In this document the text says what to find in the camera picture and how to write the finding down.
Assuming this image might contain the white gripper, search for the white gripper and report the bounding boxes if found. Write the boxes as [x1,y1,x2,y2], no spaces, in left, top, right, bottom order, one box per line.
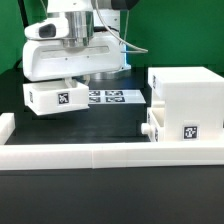
[23,16,124,82]

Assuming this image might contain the white drawer tray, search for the white drawer tray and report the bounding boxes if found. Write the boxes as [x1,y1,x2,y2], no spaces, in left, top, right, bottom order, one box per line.
[23,79,89,115]
[141,107,165,142]

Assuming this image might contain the white front drawer tray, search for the white front drawer tray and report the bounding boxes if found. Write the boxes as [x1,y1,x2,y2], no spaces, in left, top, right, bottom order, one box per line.
[141,107,165,142]

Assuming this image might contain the white drawer cabinet box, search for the white drawer cabinet box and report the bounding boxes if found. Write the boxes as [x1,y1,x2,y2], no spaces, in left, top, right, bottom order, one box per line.
[148,67,224,142]

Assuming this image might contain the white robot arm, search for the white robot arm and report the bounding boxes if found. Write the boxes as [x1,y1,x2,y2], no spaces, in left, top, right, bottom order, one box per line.
[23,0,146,81]

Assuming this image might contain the white sheet with markers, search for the white sheet with markers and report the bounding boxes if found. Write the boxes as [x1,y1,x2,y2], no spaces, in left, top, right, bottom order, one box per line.
[89,90,145,104]

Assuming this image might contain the black pole stand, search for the black pole stand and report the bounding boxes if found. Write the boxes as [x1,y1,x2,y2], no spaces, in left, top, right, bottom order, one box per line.
[17,0,29,29]

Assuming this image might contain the white U-shaped boundary fence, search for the white U-shaped boundary fence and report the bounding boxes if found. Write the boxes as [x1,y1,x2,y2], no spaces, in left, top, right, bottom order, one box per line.
[0,113,224,170]

